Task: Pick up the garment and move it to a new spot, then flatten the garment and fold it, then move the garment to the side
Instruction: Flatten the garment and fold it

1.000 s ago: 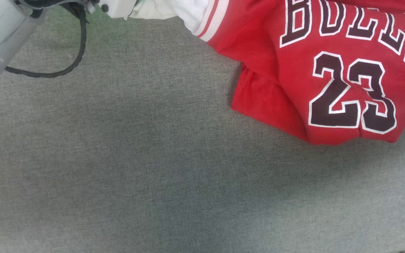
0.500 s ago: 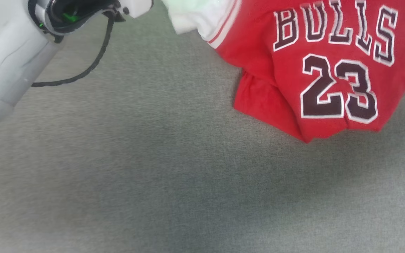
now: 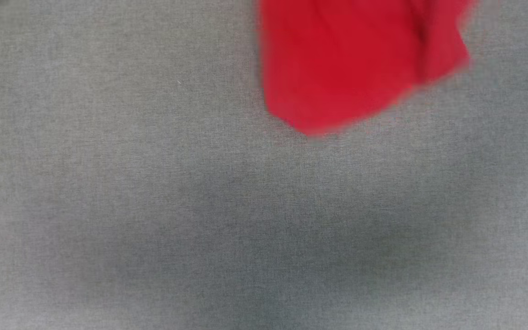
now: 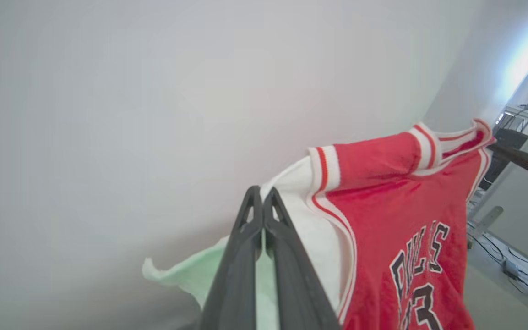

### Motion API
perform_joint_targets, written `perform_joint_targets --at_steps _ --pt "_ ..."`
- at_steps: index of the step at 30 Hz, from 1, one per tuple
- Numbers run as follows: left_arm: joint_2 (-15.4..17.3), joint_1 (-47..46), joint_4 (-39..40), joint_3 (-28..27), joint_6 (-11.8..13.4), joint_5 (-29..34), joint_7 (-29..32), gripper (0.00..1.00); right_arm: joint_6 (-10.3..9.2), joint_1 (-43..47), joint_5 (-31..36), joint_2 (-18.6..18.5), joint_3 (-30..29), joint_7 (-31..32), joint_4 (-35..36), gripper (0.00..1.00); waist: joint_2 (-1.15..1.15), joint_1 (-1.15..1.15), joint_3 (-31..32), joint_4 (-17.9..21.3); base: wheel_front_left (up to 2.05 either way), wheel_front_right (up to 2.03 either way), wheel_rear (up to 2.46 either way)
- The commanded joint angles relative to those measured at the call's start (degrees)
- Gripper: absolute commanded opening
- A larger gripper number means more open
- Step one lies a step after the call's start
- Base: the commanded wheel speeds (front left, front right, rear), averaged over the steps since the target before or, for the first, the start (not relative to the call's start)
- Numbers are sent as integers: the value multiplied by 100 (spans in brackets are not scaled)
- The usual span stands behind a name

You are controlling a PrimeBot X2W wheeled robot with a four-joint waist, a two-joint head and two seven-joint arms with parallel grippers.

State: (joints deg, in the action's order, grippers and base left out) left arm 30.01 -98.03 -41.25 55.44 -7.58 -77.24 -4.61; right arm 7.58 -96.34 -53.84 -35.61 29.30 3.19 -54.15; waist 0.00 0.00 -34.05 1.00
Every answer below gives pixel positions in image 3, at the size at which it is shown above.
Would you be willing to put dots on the red and white cloth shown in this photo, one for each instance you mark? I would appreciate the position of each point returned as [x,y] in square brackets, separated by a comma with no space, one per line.
[346,59]

